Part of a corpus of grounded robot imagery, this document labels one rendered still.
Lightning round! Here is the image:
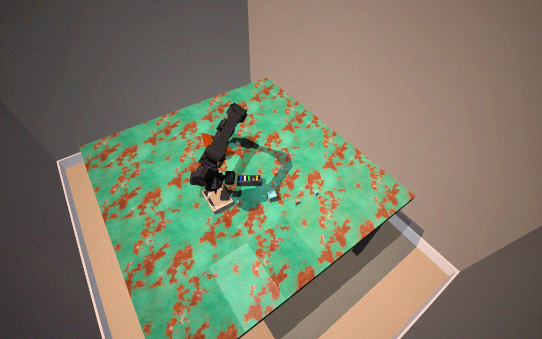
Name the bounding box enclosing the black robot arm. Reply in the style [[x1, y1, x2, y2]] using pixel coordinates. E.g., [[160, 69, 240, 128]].
[[191, 103, 247, 191]]

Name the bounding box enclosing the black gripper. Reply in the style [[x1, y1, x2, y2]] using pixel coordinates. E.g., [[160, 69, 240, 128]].
[[190, 169, 235, 185]]

